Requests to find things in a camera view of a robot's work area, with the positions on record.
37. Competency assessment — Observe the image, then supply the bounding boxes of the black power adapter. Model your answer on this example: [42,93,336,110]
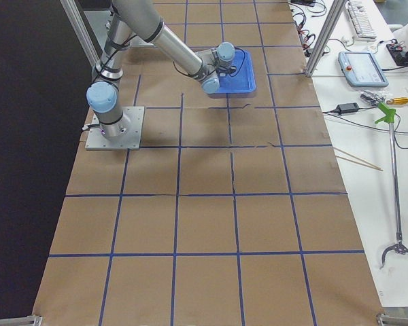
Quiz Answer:
[335,103,360,115]

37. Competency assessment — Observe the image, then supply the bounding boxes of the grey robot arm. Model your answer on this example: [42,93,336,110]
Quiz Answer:
[86,1,238,139]

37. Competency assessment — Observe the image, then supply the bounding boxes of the aluminium frame post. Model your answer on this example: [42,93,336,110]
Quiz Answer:
[305,0,345,77]

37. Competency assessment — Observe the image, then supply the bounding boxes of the white keyboard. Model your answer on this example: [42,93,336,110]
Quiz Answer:
[345,0,377,41]

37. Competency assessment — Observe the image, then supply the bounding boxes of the blue plastic tray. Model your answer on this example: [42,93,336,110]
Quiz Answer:
[209,48,256,96]

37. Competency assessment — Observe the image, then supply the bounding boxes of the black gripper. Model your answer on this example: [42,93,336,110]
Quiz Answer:
[217,66,237,77]

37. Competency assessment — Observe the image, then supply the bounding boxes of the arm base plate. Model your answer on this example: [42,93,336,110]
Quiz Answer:
[85,107,145,150]

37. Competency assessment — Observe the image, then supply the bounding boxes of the wooden chopsticks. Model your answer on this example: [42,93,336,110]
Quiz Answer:
[333,147,383,171]

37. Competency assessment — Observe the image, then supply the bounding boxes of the yellow tool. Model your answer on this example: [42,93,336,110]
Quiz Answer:
[386,97,408,105]

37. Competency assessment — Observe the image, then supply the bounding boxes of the teach pendant tablet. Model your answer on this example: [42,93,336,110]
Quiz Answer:
[338,52,389,88]

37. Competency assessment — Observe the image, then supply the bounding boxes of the green handled reach grabber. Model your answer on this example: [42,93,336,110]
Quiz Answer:
[375,103,408,268]

